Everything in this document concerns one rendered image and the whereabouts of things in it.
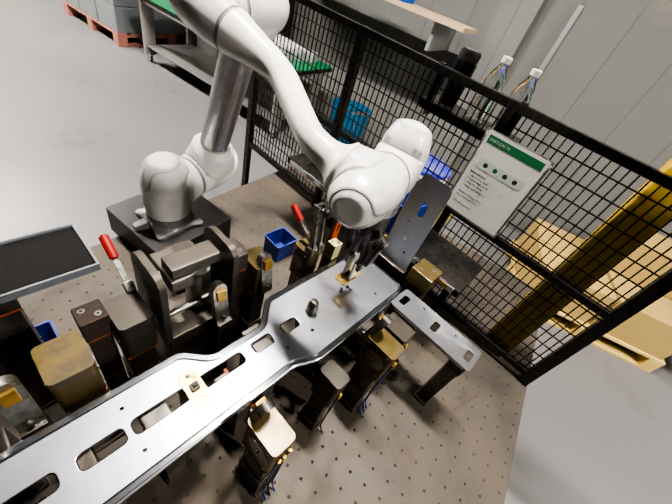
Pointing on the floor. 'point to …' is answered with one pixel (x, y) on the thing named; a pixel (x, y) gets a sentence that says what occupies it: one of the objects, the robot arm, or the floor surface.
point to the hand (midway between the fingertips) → (352, 266)
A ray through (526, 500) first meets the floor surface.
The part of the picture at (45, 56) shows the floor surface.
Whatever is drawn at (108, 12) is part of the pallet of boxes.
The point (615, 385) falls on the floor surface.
